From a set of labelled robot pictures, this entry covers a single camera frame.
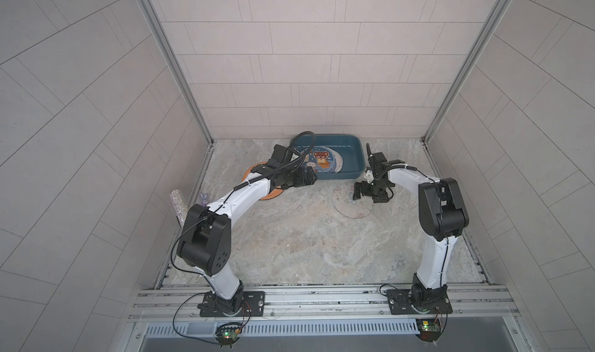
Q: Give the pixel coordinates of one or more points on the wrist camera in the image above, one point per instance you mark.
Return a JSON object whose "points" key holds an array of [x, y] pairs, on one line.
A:
{"points": [[281, 155], [369, 176]]}

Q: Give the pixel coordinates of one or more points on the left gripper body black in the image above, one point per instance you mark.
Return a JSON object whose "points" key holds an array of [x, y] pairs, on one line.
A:
{"points": [[290, 178]]}

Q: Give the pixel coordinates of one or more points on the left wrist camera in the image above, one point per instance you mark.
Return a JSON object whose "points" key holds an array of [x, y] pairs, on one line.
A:
{"points": [[281, 155]]}

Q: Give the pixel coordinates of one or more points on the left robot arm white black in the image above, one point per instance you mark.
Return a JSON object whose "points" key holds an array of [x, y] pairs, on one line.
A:
{"points": [[205, 243]]}

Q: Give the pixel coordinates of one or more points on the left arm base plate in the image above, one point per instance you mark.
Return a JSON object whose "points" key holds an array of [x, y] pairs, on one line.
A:
{"points": [[246, 303]]}

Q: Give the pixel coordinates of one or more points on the blue toast bear coaster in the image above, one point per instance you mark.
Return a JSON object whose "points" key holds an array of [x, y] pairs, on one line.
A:
{"points": [[324, 160]]}

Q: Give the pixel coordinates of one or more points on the orange round coaster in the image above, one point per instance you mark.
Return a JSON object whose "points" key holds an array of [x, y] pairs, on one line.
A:
{"points": [[273, 194]]}

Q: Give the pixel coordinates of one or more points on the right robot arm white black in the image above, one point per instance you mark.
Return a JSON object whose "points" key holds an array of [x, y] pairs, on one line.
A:
{"points": [[442, 215]]}

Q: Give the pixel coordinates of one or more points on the small purple bunny figurine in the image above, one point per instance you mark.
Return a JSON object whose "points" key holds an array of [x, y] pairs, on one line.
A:
{"points": [[203, 199]]}

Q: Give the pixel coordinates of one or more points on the aluminium frame rail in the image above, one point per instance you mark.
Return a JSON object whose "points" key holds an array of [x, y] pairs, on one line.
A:
{"points": [[322, 310]]}

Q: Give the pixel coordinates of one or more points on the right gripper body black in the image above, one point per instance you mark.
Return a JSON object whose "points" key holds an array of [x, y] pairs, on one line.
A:
{"points": [[376, 189]]}

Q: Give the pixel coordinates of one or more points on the teal plastic storage box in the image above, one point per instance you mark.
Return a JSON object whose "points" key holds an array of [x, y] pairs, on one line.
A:
{"points": [[350, 148]]}

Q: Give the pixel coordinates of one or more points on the glitter silver cylinder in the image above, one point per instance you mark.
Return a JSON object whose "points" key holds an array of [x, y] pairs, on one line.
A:
{"points": [[180, 206]]}

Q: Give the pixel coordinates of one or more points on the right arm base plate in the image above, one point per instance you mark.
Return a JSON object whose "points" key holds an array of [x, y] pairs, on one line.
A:
{"points": [[419, 301]]}

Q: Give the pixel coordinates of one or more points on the controller board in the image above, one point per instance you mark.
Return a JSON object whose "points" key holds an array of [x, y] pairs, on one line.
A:
{"points": [[430, 330], [228, 333]]}

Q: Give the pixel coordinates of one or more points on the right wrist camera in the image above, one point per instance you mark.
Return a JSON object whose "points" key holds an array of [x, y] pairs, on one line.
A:
{"points": [[369, 176]]}

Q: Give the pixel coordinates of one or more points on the right controller board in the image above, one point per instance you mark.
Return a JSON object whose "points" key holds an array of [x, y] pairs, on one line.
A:
{"points": [[430, 330]]}

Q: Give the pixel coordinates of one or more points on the left controller board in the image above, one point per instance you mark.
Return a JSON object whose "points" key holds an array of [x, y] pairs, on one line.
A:
{"points": [[228, 333]]}

